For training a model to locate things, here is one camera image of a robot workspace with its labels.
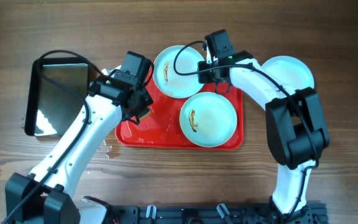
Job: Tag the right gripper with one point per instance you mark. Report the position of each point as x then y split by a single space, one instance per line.
206 73

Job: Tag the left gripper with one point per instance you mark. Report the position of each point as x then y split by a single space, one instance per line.
138 107

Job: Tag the teal orange sponge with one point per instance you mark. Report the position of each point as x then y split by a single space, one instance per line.
143 114

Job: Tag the white plate top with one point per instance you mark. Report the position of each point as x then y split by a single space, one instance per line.
168 81

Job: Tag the white plate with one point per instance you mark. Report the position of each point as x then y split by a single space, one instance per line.
168 81
208 119
290 71

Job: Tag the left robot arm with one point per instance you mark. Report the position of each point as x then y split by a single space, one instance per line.
45 195

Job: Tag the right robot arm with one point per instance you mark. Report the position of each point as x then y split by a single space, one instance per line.
296 129

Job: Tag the red plastic tray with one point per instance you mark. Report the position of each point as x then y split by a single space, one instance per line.
160 128

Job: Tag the black metal water tray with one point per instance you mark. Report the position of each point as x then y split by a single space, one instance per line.
51 109

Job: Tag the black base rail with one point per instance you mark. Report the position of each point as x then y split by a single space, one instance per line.
315 213

